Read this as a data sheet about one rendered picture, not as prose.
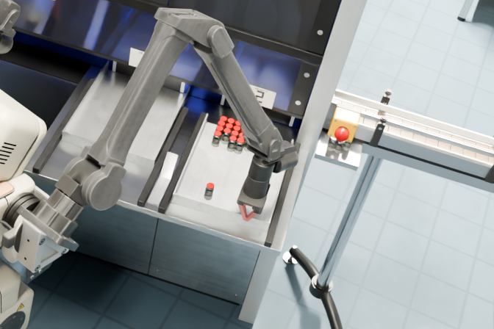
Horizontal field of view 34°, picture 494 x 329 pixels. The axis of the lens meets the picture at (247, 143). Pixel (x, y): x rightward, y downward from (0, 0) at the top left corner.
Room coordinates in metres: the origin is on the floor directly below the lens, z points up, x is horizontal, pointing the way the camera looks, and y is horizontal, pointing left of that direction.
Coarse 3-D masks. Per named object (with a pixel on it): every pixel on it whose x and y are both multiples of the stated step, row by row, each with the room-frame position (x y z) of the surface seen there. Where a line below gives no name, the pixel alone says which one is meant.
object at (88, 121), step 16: (96, 80) 1.80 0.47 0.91; (112, 80) 1.85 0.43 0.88; (128, 80) 1.87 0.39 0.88; (96, 96) 1.77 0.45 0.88; (112, 96) 1.78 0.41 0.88; (160, 96) 1.84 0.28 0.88; (176, 96) 1.86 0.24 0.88; (80, 112) 1.68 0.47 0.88; (96, 112) 1.70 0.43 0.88; (160, 112) 1.77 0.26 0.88; (176, 112) 1.75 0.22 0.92; (64, 128) 1.57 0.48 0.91; (80, 128) 1.62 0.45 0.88; (96, 128) 1.64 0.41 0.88; (144, 128) 1.69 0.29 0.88; (160, 128) 1.71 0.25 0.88; (80, 144) 1.56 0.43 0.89; (144, 144) 1.63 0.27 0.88; (160, 144) 1.64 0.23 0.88; (128, 160) 1.55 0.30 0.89; (144, 160) 1.54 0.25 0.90
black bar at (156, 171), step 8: (184, 112) 1.78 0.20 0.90; (176, 120) 1.73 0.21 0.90; (184, 120) 1.76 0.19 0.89; (176, 128) 1.70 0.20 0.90; (176, 136) 1.69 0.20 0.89; (168, 144) 1.63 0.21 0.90; (160, 160) 1.56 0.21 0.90; (160, 168) 1.54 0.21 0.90; (152, 176) 1.50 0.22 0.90; (152, 184) 1.47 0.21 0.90; (144, 192) 1.43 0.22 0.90; (144, 200) 1.41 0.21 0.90
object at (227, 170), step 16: (208, 128) 1.76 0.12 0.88; (208, 144) 1.69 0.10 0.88; (192, 160) 1.61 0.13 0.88; (208, 160) 1.63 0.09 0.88; (224, 160) 1.65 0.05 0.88; (240, 160) 1.66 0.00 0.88; (192, 176) 1.55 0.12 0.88; (208, 176) 1.57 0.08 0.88; (224, 176) 1.59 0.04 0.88; (240, 176) 1.60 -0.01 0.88; (272, 176) 1.63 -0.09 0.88; (176, 192) 1.48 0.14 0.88; (192, 192) 1.50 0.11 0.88; (224, 192) 1.53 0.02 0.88; (272, 192) 1.57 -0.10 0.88; (192, 208) 1.44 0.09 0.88; (208, 208) 1.44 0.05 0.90; (224, 208) 1.47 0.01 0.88; (272, 208) 1.52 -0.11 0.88; (256, 224) 1.43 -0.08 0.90
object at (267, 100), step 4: (252, 88) 1.79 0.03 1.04; (256, 88) 1.79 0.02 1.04; (260, 88) 1.79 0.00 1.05; (256, 92) 1.79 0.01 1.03; (264, 92) 1.79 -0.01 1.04; (268, 92) 1.79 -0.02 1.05; (272, 92) 1.79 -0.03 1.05; (264, 96) 1.79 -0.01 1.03; (268, 96) 1.79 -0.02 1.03; (272, 96) 1.79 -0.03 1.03; (260, 100) 1.79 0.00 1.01; (264, 100) 1.79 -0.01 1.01; (268, 100) 1.79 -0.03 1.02; (272, 100) 1.79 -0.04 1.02; (260, 104) 1.79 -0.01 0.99; (264, 104) 1.79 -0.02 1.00; (268, 104) 1.79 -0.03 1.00; (272, 104) 1.79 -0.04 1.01
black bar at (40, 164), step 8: (88, 88) 1.77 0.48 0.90; (80, 96) 1.73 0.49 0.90; (72, 112) 1.65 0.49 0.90; (64, 120) 1.62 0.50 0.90; (56, 136) 1.55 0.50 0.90; (48, 144) 1.51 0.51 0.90; (56, 144) 1.53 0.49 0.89; (48, 152) 1.48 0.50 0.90; (40, 160) 1.45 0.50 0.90; (32, 168) 1.42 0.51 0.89; (40, 168) 1.43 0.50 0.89
